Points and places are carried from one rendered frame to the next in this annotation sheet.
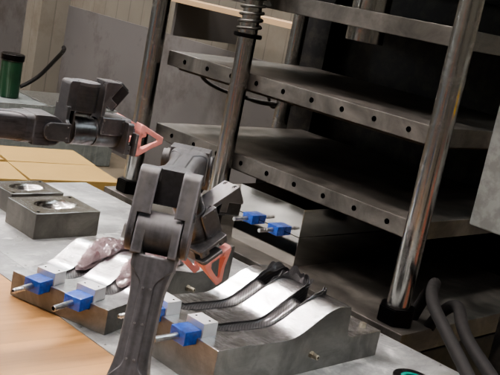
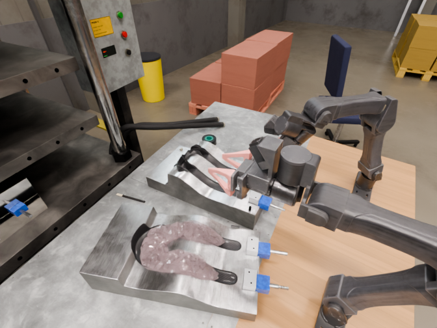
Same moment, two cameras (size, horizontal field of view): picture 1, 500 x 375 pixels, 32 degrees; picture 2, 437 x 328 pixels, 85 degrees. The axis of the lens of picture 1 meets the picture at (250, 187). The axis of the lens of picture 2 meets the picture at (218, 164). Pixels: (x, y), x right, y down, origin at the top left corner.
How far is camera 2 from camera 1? 205 cm
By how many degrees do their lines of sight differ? 94
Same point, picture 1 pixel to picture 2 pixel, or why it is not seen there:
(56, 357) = (301, 245)
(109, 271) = (211, 252)
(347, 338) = not seen: hidden behind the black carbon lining
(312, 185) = (13, 162)
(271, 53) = not seen: outside the picture
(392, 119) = (40, 71)
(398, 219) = (87, 122)
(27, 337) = (296, 270)
